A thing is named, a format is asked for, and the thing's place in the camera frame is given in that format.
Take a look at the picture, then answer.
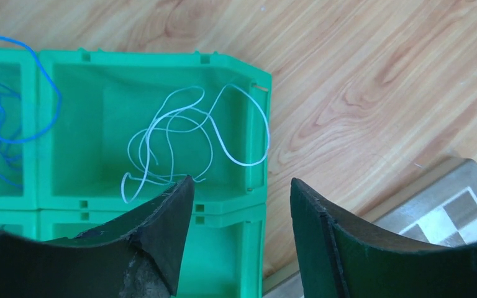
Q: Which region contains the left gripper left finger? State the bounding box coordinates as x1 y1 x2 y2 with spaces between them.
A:
0 177 194 297

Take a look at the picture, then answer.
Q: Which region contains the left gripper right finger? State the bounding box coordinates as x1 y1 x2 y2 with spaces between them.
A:
290 178 477 297

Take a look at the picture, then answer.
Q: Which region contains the white wire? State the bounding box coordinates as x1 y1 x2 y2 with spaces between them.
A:
120 84 271 204

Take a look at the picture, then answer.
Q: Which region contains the wooden chessboard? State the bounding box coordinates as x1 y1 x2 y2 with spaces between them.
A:
264 157 477 297

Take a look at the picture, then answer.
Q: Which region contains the green compartment tray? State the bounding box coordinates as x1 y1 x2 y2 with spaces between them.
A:
0 49 272 297

